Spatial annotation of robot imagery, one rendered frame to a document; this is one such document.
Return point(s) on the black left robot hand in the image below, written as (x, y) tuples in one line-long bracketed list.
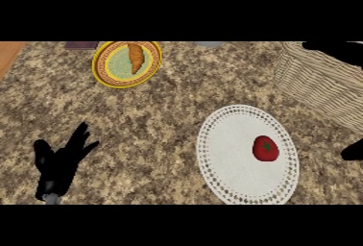
[(59, 163)]

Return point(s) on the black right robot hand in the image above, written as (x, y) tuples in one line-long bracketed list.
[(353, 151)]

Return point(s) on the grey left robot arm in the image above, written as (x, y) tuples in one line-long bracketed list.
[(52, 199)]

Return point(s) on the red tomato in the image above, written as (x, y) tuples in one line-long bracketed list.
[(264, 148)]

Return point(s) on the striped wicker basket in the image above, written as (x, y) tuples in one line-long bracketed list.
[(320, 80)]

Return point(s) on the white round lace placemat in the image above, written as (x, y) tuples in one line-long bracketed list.
[(238, 157)]

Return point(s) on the yellow rimmed patterned plate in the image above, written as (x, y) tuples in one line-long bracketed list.
[(127, 64)]

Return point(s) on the brown wooden surface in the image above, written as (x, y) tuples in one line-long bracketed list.
[(8, 56)]

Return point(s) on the orange carrot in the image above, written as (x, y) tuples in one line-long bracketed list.
[(136, 57)]

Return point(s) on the dark purple flat object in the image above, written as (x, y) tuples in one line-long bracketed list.
[(81, 44)]

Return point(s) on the grey rounded object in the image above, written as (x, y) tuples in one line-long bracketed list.
[(208, 43)]

